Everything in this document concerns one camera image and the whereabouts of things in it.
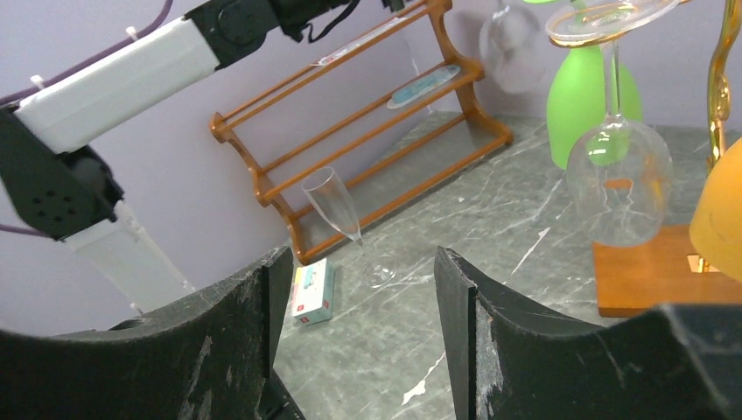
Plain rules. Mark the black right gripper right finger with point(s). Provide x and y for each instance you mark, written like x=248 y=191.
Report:
x=510 y=357

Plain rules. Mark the green plastic wine glass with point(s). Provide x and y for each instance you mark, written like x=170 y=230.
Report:
x=576 y=99

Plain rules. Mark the clear glass tumbler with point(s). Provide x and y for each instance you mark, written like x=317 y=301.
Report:
x=507 y=48

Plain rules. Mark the gold wire wine glass rack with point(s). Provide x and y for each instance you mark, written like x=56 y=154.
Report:
x=665 y=269

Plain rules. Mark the blue white blister pack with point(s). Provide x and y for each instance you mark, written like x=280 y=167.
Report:
x=416 y=89

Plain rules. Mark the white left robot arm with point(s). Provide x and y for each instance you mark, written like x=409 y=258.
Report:
x=62 y=189

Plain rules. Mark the orange plastic wine glass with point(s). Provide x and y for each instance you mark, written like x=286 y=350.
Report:
x=715 y=228

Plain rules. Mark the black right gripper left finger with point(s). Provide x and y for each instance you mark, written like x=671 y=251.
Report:
x=205 y=356

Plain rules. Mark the white printed package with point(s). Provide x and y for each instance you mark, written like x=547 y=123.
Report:
x=359 y=42

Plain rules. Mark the small printed cardboard box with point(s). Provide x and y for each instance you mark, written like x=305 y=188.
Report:
x=312 y=293

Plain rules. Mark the clear wine glass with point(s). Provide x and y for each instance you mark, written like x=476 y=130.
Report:
x=619 y=172

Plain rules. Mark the small clear glass cup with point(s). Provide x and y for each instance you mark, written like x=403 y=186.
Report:
x=330 y=198

